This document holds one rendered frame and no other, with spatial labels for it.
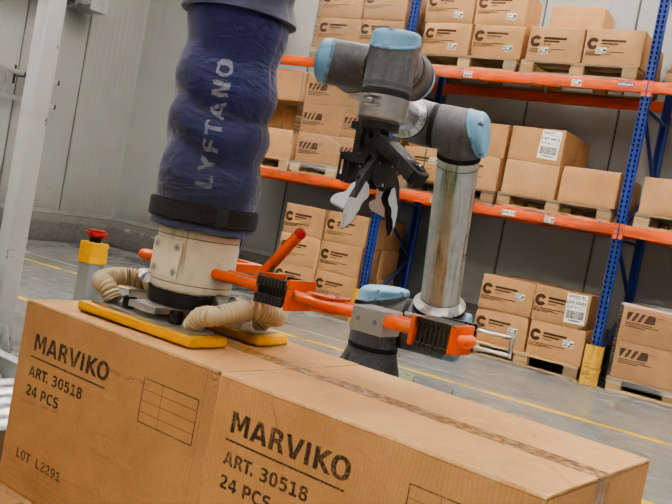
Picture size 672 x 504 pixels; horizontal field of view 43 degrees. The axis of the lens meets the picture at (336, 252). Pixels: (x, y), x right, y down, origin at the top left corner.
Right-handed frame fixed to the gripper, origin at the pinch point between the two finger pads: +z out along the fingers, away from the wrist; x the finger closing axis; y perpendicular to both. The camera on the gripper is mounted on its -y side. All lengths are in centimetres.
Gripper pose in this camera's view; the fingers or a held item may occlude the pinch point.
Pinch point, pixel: (369, 233)
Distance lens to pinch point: 153.8
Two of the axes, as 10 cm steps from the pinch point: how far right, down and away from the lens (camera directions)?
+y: -7.8, -1.8, 6.0
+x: -6.0, -0.7, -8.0
